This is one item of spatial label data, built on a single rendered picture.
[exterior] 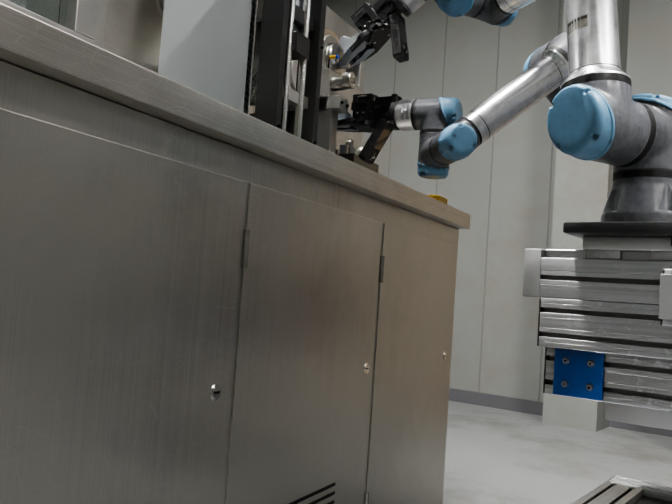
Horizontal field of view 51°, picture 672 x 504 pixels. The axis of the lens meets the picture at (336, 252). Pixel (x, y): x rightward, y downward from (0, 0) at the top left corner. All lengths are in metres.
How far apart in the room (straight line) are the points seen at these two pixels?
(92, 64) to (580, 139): 0.79
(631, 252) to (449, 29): 4.00
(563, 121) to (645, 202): 0.20
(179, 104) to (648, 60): 3.95
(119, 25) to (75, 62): 0.97
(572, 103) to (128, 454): 0.87
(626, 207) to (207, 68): 0.88
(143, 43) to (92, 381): 1.10
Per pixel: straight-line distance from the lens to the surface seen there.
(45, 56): 0.73
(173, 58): 1.63
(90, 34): 0.87
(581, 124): 1.24
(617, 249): 1.32
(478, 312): 4.70
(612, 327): 1.31
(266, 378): 1.09
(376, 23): 1.78
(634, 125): 1.28
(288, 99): 1.41
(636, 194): 1.32
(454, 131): 1.54
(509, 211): 4.66
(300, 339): 1.16
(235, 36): 1.55
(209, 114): 0.91
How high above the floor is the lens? 0.67
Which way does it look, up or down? 3 degrees up
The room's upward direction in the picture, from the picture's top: 4 degrees clockwise
